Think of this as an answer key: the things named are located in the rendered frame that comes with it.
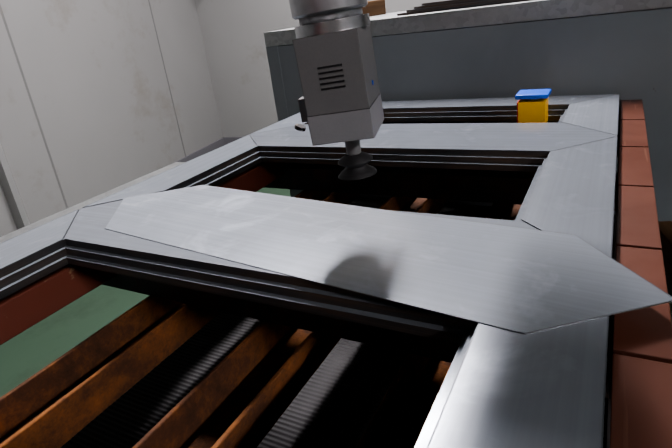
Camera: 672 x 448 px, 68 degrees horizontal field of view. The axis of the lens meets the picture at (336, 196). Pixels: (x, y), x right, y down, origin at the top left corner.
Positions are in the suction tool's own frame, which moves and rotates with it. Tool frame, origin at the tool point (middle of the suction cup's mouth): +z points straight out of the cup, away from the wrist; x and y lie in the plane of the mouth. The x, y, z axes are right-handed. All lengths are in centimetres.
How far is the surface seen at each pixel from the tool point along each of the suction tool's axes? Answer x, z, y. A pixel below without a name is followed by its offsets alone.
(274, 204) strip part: -14.8, 6.5, -10.6
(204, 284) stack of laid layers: -17.5, 8.5, 7.4
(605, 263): 22.8, 8.6, 7.2
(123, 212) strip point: -38.4, 5.2, -9.6
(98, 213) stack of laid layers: -43.0, 5.1, -9.9
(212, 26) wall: -183, -28, -363
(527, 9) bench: 28, -11, -75
